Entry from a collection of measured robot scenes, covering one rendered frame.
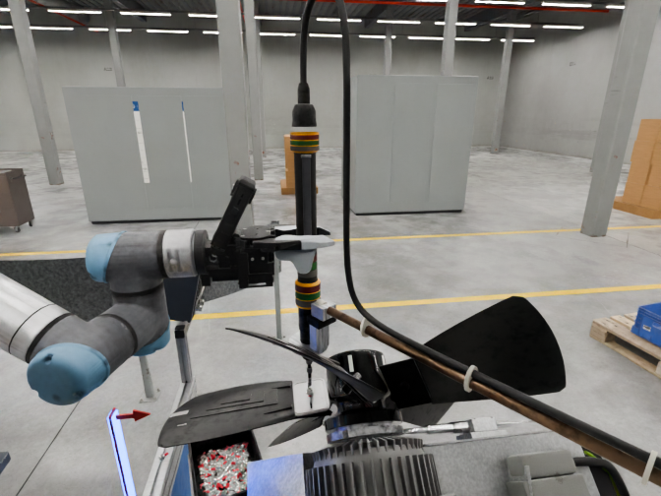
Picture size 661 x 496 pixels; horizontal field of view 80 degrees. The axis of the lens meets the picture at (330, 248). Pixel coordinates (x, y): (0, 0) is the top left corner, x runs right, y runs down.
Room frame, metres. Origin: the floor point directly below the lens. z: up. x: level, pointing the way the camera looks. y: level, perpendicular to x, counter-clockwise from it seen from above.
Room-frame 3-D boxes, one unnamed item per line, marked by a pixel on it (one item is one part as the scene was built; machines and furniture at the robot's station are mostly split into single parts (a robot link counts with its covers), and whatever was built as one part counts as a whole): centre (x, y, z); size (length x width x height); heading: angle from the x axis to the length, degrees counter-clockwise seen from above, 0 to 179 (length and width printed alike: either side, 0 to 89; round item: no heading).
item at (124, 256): (0.57, 0.31, 1.48); 0.11 x 0.08 x 0.09; 98
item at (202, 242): (0.59, 0.15, 1.47); 0.12 x 0.08 x 0.09; 98
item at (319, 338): (0.60, 0.03, 1.34); 0.09 x 0.07 x 0.10; 43
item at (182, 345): (1.09, 0.47, 0.96); 0.03 x 0.03 x 0.20; 8
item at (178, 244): (0.58, 0.23, 1.48); 0.08 x 0.05 x 0.08; 8
